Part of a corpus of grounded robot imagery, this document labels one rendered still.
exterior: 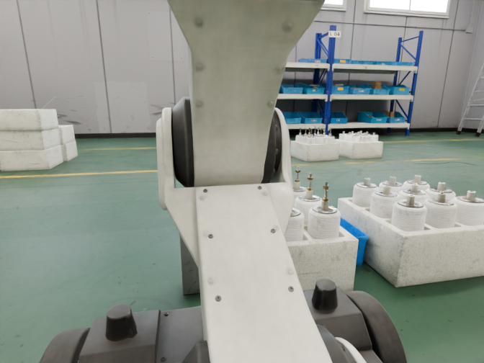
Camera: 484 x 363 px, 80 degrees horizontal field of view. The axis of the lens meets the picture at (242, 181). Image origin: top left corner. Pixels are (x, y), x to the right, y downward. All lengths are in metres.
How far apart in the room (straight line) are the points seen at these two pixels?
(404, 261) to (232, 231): 0.78
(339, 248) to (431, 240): 0.31
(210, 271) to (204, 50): 0.23
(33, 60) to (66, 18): 0.91
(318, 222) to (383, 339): 0.40
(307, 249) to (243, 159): 0.52
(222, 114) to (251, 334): 0.24
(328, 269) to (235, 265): 0.63
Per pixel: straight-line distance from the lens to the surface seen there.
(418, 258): 1.09
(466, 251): 1.22
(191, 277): 0.94
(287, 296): 0.32
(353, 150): 3.45
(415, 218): 1.07
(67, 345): 0.59
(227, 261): 0.33
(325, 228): 0.91
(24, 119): 3.23
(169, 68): 5.93
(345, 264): 0.96
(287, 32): 0.33
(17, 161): 3.31
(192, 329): 0.56
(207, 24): 0.32
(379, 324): 0.62
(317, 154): 3.19
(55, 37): 6.33
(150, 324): 0.55
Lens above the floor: 0.56
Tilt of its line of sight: 14 degrees down
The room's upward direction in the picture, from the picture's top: straight up
